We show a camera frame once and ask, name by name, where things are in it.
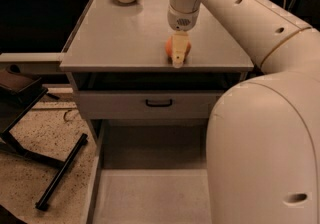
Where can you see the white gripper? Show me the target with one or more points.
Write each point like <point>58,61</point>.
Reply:
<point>182,20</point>

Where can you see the orange fruit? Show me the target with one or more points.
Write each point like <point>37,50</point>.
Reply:
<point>168,47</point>

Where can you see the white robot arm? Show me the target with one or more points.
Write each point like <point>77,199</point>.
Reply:
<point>263,134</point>

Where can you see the grey drawer cabinet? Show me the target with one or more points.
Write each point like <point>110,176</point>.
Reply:
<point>122,48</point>

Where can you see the closed grey top drawer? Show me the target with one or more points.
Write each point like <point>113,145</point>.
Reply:
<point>130,105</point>

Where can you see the open grey middle drawer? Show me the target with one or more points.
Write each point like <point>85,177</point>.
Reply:
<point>148,175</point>

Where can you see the black drawer handle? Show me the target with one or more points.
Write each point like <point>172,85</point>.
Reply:
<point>158,103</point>

